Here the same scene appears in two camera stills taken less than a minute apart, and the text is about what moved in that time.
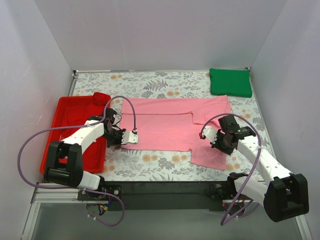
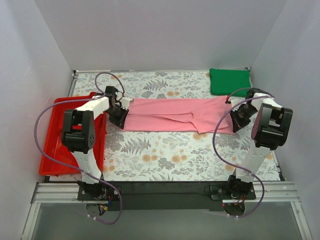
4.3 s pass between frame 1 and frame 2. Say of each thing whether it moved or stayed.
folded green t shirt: stayed
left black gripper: moved
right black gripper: moved
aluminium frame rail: stayed
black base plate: stayed
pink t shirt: moved
